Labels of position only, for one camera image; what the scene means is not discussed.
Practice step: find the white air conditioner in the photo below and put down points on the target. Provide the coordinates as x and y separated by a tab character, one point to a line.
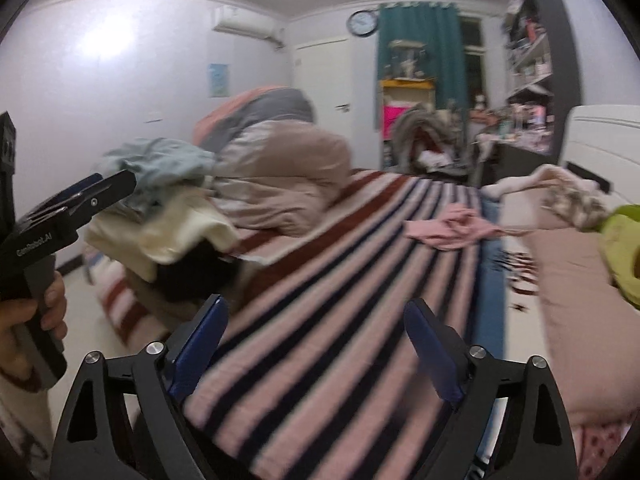
247	23

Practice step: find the left hand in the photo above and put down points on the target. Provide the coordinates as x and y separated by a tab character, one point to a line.
14	362

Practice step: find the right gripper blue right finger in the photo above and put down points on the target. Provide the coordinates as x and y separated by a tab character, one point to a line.
441	351

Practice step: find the beige pink rolled duvet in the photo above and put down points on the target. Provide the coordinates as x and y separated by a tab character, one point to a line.
274	167

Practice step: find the white bed headboard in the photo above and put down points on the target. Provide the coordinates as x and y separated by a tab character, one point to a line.
605	140

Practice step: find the folded clothes pile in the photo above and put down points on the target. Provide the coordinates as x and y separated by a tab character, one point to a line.
178	258

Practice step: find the striped pink navy blanket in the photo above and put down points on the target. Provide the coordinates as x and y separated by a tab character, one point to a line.
315	377

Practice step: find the light blue sweatshirt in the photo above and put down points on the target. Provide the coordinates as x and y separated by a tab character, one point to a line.
160	166

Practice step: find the yellow shelf with pink box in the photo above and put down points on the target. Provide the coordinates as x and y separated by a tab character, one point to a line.
395	96

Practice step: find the pink crumpled garment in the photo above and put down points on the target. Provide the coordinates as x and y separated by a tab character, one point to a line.
455	227

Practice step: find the white door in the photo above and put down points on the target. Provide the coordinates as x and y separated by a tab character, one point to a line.
322	72

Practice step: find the pink ribbed pillow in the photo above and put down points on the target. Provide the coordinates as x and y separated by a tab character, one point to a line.
563	305

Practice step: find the cluttered dark shelf unit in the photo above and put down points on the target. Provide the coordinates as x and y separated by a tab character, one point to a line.
526	129

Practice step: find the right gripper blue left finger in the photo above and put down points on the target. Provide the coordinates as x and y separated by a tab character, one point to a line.
191	347

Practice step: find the patterned cloth near headboard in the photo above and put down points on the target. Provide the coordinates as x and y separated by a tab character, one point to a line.
583	209

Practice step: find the green avocado plush toy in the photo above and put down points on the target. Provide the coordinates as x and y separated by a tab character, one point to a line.
619	246

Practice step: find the teal curtain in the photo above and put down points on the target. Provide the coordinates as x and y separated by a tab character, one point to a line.
437	25

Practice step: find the pink spotted fleece blanket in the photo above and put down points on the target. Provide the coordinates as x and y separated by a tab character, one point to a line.
595	445

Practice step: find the round wall clock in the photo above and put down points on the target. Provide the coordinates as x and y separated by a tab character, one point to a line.
362	23

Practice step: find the grey clothes heap on chair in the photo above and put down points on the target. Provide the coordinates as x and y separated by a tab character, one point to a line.
429	141

